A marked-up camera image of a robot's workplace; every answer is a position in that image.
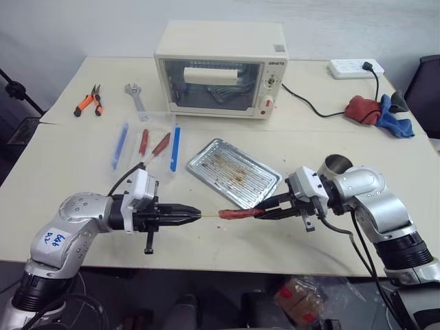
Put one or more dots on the red cloth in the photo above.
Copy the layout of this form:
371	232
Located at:
361	106

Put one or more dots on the clear plastic box blue clips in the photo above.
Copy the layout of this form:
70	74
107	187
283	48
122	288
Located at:
148	120

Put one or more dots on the dark chair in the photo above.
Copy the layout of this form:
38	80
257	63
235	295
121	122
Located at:
424	82

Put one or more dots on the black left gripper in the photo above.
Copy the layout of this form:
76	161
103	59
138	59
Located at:
147	218

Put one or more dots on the stainless steel cup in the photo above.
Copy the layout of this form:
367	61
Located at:
335	165

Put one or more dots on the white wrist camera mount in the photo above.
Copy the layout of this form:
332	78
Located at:
141	187
307	184

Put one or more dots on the brown cardboard box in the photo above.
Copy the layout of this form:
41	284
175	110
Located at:
299	299

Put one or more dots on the red sausage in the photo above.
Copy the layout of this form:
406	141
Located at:
240	213
161	143
143	140

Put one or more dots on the dark grey cloth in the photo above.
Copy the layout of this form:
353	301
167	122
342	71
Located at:
398	101

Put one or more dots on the ribbed metal baking tray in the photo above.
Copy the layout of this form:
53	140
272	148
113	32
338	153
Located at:
233	172

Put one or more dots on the blue cloth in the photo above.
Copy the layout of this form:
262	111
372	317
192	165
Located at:
395	122

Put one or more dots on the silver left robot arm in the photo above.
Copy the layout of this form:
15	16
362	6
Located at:
68	223

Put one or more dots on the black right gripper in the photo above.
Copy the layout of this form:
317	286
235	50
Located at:
306	208

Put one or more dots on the thin wooden skewer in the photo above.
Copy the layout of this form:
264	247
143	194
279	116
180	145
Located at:
210	215

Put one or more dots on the black tripod stand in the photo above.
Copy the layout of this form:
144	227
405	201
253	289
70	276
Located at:
17	91

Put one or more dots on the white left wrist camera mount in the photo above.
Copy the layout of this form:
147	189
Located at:
141	187

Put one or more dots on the cream toaster oven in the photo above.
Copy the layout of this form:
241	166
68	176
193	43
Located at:
220	44

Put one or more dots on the red sausage on skewer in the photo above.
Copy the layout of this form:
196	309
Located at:
161	143
143	140

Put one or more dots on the dark rounded shape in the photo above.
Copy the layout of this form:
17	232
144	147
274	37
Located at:
185	313

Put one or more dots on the silver adjustable wrench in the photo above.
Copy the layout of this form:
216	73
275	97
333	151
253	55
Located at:
137	101

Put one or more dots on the white power strip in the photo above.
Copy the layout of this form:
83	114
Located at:
350	68

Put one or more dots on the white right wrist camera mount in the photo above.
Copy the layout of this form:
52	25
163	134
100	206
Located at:
307	184

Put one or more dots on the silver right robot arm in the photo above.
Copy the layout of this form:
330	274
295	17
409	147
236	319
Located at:
378	203

